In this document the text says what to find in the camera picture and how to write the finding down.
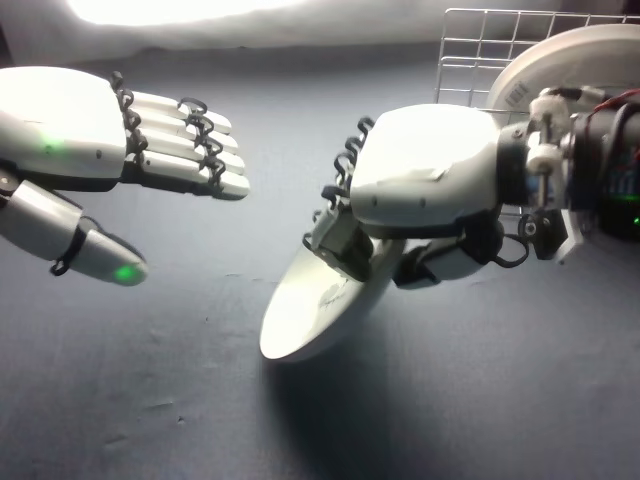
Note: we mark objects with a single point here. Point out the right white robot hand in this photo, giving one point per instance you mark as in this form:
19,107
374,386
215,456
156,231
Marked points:
430,165

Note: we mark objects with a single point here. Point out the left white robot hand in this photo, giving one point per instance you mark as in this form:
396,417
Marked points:
60,115

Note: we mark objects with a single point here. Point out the white plate with leaf print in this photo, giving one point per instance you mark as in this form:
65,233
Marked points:
300,320
565,55

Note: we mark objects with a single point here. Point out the grey table cloth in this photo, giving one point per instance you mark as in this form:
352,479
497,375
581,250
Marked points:
300,200

